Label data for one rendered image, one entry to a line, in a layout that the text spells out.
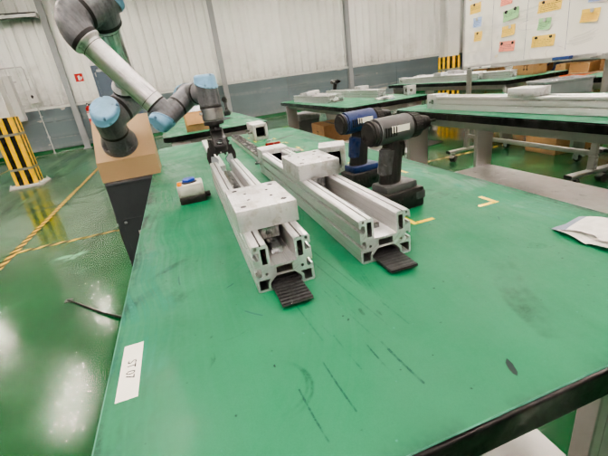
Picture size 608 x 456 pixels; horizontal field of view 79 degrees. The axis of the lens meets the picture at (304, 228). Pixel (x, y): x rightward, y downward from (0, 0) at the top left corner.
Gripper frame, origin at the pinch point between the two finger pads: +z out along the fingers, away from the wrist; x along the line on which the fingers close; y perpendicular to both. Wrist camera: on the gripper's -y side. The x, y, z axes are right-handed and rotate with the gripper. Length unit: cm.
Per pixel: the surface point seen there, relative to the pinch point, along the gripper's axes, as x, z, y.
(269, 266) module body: 3, -3, -84
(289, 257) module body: -1, -3, -83
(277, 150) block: -19.9, -6.6, -4.1
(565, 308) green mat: -31, 2, -109
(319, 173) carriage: -19, -8, -52
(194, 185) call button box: 11.5, -3.3, -20.0
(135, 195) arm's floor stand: 38, 10, 40
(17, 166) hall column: 277, 47, 573
